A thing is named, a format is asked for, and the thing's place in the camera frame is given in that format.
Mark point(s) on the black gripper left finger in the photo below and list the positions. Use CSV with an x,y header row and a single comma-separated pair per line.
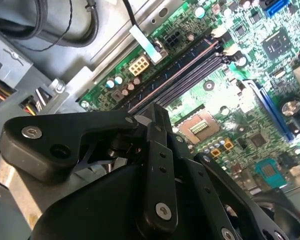
x,y
40,155

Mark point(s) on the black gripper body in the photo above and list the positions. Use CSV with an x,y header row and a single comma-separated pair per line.
x,y
102,205

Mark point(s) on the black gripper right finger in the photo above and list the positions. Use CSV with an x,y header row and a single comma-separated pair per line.
x,y
215,175

